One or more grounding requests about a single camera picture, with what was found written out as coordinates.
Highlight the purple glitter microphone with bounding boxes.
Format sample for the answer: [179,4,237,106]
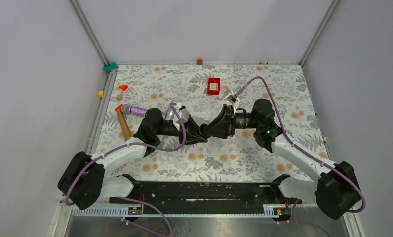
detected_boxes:
[120,104,166,119]

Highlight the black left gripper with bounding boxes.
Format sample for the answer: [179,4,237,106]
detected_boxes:
[155,115,208,146]

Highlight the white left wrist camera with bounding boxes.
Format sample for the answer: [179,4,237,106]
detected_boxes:
[164,102,190,131]

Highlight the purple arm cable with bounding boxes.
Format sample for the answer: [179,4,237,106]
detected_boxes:
[64,102,187,237]
[234,76,366,237]

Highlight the gold brown microphone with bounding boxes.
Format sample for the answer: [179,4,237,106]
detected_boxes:
[116,109,132,141]

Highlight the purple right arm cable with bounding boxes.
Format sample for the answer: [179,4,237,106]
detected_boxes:
[234,76,366,237]

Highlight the white slotted cable duct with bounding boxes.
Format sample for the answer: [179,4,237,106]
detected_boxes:
[71,204,279,218]

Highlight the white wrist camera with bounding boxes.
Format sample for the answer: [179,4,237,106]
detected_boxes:
[223,88,240,114]
[164,102,190,131]

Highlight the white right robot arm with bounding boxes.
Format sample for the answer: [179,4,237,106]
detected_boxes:
[200,99,364,220]

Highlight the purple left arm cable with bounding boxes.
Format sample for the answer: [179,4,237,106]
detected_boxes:
[64,102,187,237]

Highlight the teal block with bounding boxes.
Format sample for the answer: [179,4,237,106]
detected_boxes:
[103,62,118,73]

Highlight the red block near microphones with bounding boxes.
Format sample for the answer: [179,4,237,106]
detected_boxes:
[115,104,123,113]

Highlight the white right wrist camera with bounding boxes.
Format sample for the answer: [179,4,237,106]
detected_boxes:
[223,88,240,114]

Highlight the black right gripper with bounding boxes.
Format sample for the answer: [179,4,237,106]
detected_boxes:
[205,104,262,140]

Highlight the aluminium corner rail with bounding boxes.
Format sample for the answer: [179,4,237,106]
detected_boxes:
[68,0,109,153]
[298,0,340,68]

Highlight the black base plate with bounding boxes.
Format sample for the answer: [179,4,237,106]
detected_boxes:
[105,174,296,215]

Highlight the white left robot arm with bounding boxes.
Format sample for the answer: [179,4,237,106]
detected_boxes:
[57,103,208,210]

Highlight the red wedge block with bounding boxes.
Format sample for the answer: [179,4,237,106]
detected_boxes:
[118,84,128,91]

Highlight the red box with label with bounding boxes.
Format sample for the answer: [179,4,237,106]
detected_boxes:
[207,77,221,95]

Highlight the small coloured beads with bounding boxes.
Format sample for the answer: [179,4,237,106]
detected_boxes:
[258,61,282,65]

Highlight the floral table mat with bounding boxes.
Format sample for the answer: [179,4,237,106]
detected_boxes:
[96,64,328,182]

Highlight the aluminium corner rail left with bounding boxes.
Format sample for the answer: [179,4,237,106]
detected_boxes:
[68,0,109,153]

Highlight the aluminium corner rail right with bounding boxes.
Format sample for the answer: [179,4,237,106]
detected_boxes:
[298,0,340,68]

